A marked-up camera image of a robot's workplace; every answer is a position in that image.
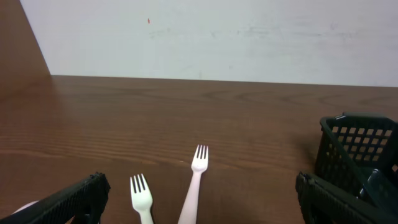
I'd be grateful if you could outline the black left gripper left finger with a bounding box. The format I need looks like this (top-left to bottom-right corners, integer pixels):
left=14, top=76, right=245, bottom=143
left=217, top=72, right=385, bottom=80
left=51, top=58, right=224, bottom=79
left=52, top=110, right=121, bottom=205
left=1, top=172, right=111, bottom=224

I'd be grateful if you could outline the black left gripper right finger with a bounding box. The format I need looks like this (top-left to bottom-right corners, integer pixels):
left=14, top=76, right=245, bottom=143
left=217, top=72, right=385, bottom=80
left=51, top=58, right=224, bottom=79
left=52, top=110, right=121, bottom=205
left=295, top=172, right=397, bottom=224

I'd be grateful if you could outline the white plastic fork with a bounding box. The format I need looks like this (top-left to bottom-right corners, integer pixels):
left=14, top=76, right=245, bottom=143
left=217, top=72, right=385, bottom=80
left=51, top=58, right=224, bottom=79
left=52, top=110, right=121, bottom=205
left=12, top=200, right=38, bottom=214
left=130, top=174, right=154, bottom=224
left=178, top=145, right=209, bottom=224

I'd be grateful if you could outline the dark green plastic basket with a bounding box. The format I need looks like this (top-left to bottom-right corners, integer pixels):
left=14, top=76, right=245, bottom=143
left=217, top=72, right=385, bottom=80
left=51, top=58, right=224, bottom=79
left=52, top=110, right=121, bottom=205
left=315, top=113, right=397, bottom=213

